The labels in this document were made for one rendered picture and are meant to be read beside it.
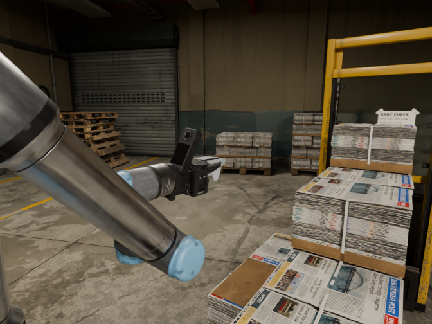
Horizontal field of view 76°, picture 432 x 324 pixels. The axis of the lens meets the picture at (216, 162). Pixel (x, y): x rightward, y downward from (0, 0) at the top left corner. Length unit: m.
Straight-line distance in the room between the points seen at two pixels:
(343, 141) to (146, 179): 1.25
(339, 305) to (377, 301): 0.12
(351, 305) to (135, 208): 0.72
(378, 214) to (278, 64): 6.70
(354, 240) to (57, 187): 0.96
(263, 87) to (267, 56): 0.77
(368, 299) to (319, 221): 0.29
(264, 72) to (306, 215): 6.60
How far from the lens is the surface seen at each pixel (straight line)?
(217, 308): 1.31
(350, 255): 1.14
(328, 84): 2.20
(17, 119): 0.33
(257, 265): 1.51
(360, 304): 0.98
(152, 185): 0.59
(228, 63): 7.72
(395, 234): 1.09
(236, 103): 7.59
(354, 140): 1.63
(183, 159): 0.65
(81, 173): 0.36
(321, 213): 1.11
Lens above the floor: 1.38
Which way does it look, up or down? 11 degrees down
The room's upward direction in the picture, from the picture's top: straight up
